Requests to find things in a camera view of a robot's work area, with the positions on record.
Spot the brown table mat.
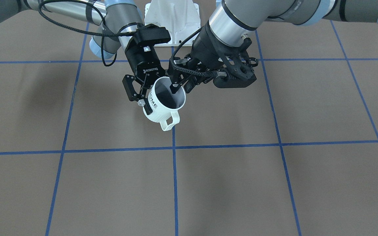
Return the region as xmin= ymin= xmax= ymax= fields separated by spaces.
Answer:
xmin=0 ymin=10 xmax=378 ymax=236

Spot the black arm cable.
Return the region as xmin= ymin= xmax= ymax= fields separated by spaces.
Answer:
xmin=37 ymin=0 xmax=143 ymax=67
xmin=169 ymin=26 xmax=229 ymax=79

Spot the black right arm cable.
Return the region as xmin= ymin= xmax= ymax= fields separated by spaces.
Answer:
xmin=37 ymin=0 xmax=143 ymax=67

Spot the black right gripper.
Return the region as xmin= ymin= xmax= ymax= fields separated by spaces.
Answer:
xmin=122 ymin=44 xmax=189 ymax=116

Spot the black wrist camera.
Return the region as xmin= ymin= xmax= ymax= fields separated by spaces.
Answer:
xmin=213 ymin=68 xmax=257 ymax=89
xmin=133 ymin=27 xmax=171 ymax=47

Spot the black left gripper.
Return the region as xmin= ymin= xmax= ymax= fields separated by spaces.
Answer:
xmin=168 ymin=26 xmax=259 ymax=93

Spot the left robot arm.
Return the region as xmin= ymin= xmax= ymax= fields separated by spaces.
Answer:
xmin=168 ymin=0 xmax=378 ymax=94

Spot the white ribbed mug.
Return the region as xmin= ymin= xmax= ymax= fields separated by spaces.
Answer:
xmin=143 ymin=76 xmax=186 ymax=131

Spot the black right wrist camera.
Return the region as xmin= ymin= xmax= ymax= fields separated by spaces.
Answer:
xmin=133 ymin=27 xmax=171 ymax=47

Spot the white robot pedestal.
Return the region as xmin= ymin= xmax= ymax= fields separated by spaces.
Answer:
xmin=144 ymin=0 xmax=201 ymax=47

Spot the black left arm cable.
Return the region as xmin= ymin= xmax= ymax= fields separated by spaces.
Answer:
xmin=169 ymin=26 xmax=229 ymax=79

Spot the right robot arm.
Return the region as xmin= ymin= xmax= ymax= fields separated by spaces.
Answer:
xmin=0 ymin=0 xmax=171 ymax=116

